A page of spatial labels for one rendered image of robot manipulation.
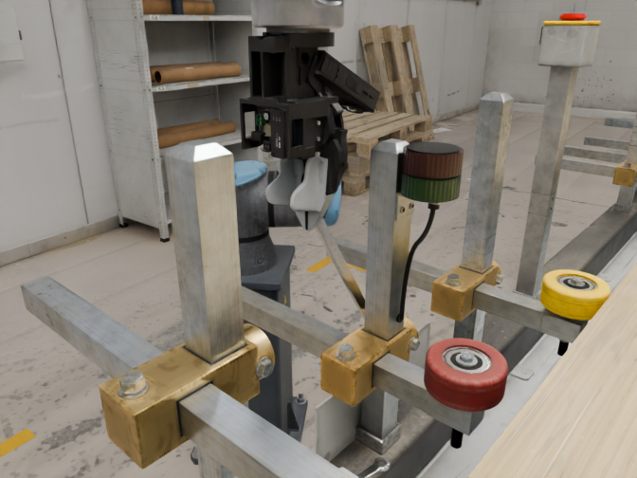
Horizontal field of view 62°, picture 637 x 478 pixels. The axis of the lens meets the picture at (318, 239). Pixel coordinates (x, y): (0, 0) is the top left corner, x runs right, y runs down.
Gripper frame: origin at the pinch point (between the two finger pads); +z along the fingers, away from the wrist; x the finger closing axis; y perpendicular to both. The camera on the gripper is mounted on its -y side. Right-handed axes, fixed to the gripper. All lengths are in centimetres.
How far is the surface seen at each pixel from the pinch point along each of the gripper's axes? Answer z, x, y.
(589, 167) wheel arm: 18, -4, -124
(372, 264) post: 4.8, 6.7, -2.8
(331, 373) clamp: 15.8, 6.9, 4.4
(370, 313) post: 11.2, 6.7, -2.8
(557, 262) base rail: 30, 5, -79
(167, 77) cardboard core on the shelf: 8, -231, -132
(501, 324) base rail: 31, 8, -44
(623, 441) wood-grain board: 10.8, 35.0, 0.5
